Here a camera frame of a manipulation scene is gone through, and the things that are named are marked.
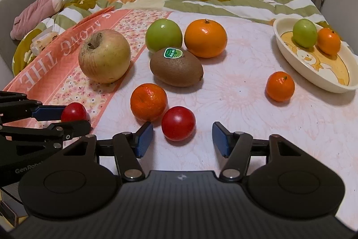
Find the floral striped duvet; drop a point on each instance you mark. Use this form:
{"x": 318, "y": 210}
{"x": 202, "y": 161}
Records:
{"x": 74, "y": 11}

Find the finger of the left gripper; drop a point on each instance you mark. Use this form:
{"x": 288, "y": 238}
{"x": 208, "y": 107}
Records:
{"x": 57, "y": 132}
{"x": 18, "y": 110}

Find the pink floral bed sheet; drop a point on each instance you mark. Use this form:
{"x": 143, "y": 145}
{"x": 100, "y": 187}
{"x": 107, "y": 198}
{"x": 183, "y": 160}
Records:
{"x": 232, "y": 91}

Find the cream oval dish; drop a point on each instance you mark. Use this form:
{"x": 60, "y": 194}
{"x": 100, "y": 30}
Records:
{"x": 336, "y": 74}

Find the large green apple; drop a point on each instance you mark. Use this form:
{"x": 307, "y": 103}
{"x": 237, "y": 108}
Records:
{"x": 163, "y": 33}

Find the pink plush toy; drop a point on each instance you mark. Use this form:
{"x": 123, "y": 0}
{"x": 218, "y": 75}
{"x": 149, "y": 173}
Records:
{"x": 32, "y": 15}

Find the brown kiwi with sticker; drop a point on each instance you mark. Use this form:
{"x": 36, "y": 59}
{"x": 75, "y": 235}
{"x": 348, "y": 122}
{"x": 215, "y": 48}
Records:
{"x": 176, "y": 67}

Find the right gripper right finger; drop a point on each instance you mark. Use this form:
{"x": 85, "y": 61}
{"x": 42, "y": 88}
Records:
{"x": 236, "y": 148}

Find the large yellow-red apple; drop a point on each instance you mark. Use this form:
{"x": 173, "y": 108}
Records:
{"x": 105, "y": 56}

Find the small mandarin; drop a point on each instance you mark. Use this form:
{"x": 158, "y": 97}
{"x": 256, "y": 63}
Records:
{"x": 280, "y": 87}
{"x": 148, "y": 102}

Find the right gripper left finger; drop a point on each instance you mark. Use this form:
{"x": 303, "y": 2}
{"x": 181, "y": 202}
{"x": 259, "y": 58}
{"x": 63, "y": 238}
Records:
{"x": 128, "y": 147}

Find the small snack packet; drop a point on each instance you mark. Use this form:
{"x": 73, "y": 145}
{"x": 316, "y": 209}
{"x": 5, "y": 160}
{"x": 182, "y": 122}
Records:
{"x": 40, "y": 42}

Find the red cherry tomato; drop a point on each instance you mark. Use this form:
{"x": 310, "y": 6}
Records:
{"x": 73, "y": 112}
{"x": 178, "y": 123}

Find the small green apple in dish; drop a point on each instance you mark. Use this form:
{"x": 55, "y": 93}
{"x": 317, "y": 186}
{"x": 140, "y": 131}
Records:
{"x": 304, "y": 33}

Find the small orange in dish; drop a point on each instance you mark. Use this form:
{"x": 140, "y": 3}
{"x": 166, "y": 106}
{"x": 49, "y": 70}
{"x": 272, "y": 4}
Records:
{"x": 328, "y": 41}

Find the large orange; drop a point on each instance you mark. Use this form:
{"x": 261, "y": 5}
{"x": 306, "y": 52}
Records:
{"x": 205, "y": 38}

